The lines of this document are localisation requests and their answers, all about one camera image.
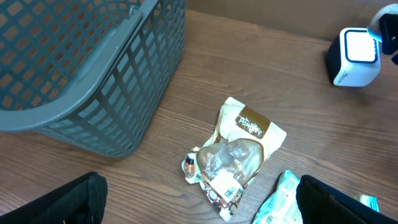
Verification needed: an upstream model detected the teal tissue pack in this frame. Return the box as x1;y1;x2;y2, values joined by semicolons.
353;194;380;212

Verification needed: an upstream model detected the brown labelled food package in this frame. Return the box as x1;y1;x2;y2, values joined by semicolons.
182;97;287;222

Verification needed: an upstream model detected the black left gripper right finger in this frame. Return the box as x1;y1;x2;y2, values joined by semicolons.
296;175;397;224

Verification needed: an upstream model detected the white barcode scanner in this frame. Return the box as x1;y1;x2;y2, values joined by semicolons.
326;27;381;87

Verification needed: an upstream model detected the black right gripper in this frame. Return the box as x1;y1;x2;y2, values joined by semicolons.
379;14;397;55

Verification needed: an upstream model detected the white green snack package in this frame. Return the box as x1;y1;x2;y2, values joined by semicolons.
252;170;303;224

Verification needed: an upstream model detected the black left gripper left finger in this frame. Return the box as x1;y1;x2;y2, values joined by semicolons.
1;172;108;224

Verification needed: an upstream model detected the grey plastic mesh basket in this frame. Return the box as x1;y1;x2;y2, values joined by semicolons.
1;0;186;157

